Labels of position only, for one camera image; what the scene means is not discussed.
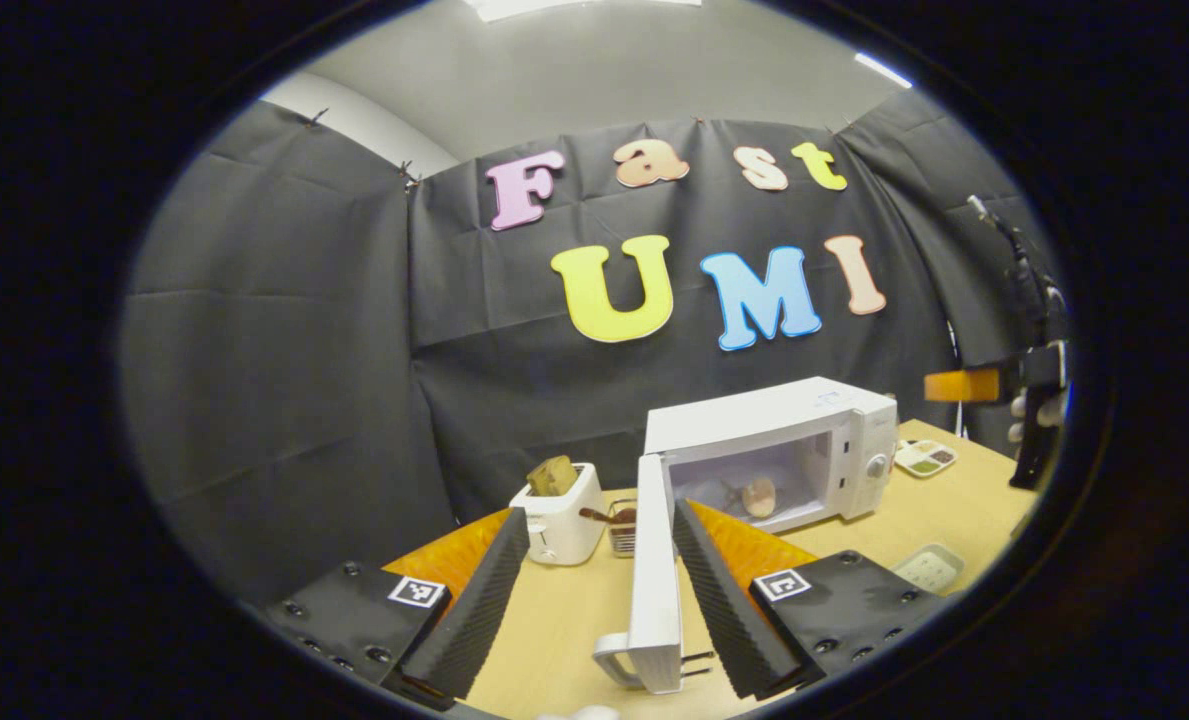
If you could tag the white divided dish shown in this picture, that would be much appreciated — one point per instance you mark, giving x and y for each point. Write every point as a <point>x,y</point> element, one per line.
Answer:
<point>926,458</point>

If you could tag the small ceiling light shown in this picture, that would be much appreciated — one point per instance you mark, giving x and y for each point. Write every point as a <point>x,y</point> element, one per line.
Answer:
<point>882,70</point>

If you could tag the white toaster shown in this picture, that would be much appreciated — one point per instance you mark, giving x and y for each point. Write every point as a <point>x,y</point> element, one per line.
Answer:
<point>564,530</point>

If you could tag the metal toast rack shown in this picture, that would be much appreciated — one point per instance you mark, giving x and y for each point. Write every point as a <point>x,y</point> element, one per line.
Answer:
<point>622,540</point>

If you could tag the brown toast slice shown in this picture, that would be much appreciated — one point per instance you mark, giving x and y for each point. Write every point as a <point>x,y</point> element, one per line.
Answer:
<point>552,477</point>

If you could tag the black backdrop cloth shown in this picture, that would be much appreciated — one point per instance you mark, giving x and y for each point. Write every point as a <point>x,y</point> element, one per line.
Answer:
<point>274,350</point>

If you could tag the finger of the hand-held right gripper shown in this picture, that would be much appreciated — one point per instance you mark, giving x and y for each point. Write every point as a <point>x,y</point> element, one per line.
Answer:
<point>959,386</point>

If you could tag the white microwave oven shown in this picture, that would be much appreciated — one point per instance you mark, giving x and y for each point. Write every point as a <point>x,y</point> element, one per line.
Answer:
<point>764,415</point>

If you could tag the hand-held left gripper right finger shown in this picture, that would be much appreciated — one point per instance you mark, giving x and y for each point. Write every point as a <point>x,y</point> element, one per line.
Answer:
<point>729,610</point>

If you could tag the large ceiling light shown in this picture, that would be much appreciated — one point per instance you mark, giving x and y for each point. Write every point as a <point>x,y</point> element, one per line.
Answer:
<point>574,6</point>

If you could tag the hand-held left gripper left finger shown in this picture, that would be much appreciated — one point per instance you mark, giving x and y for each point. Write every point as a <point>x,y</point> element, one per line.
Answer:
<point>474,610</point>

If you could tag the cream square plate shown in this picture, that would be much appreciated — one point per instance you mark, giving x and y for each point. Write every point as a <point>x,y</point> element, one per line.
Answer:
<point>929,570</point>

